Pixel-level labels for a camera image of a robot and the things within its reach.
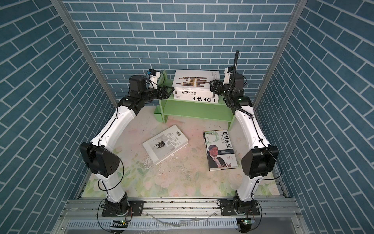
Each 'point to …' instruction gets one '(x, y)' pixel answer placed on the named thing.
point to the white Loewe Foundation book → (207, 98)
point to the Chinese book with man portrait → (219, 151)
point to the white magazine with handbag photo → (165, 144)
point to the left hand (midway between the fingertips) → (170, 87)
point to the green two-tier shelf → (220, 111)
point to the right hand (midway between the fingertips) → (213, 81)
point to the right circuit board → (245, 221)
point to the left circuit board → (119, 224)
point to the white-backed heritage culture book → (192, 91)
